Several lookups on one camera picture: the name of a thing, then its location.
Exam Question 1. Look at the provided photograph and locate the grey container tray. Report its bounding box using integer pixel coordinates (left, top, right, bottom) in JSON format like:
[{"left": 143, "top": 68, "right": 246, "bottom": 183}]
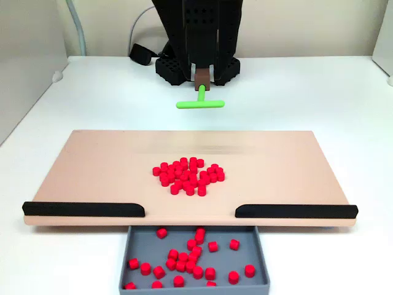
[{"left": 118, "top": 225, "right": 271, "bottom": 295}]

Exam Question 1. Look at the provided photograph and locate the pale grey hose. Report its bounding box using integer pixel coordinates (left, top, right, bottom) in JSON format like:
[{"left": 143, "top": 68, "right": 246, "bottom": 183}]
[{"left": 66, "top": 0, "right": 88, "bottom": 57}]

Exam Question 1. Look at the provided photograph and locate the green T-shaped pusher tool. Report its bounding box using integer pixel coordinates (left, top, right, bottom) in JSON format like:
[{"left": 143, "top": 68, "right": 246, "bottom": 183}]
[{"left": 176, "top": 68, "right": 225, "bottom": 110}]

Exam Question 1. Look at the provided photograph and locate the pink flat board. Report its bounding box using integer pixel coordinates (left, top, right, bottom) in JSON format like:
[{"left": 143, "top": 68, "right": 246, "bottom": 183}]
[{"left": 23, "top": 129, "right": 359, "bottom": 230}]

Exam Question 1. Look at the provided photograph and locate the black edge rail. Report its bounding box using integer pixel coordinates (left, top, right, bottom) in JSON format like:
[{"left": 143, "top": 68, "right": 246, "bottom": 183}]
[
  {"left": 21, "top": 201, "right": 146, "bottom": 218},
  {"left": 235, "top": 203, "right": 359, "bottom": 219}
]

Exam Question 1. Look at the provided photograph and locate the black strap clamp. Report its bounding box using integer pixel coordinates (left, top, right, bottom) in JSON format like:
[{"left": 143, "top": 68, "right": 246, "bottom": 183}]
[{"left": 128, "top": 42, "right": 159, "bottom": 66}]

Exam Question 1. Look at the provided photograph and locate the white USB cable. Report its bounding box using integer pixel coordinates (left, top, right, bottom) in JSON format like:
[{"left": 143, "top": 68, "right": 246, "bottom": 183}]
[{"left": 128, "top": 4, "right": 154, "bottom": 58}]

